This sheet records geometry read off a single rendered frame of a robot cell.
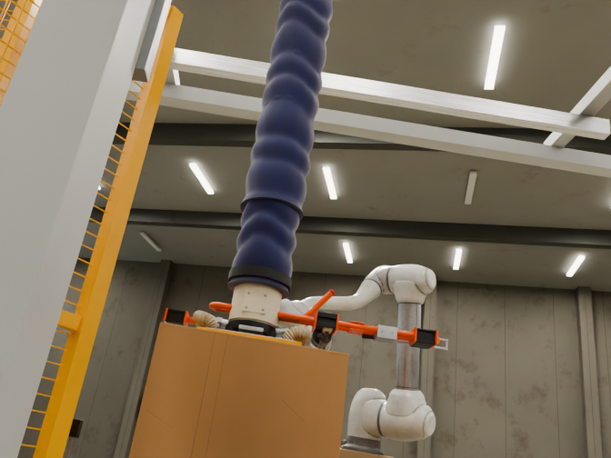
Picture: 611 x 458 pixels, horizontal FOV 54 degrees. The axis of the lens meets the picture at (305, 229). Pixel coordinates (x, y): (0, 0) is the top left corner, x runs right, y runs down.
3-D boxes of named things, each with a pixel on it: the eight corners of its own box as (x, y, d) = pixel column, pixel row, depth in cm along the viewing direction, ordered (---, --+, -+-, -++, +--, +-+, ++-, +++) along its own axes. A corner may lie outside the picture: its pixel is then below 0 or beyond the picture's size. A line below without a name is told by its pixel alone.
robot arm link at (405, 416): (395, 437, 266) (440, 444, 253) (375, 439, 254) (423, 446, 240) (401, 267, 283) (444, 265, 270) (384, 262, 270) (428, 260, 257)
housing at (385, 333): (376, 336, 204) (377, 323, 206) (373, 341, 211) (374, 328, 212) (396, 340, 205) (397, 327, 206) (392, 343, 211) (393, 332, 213)
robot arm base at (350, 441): (335, 446, 274) (335, 434, 275) (382, 455, 270) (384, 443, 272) (331, 446, 257) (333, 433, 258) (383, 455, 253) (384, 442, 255)
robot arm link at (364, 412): (358, 437, 276) (364, 389, 283) (393, 443, 265) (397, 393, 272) (338, 434, 264) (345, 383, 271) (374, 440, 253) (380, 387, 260)
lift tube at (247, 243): (226, 275, 200) (273, 36, 242) (228, 294, 220) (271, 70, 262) (291, 285, 201) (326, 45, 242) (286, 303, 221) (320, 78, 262)
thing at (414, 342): (414, 341, 204) (415, 326, 206) (408, 345, 211) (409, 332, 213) (437, 344, 204) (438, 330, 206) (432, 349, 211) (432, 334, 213)
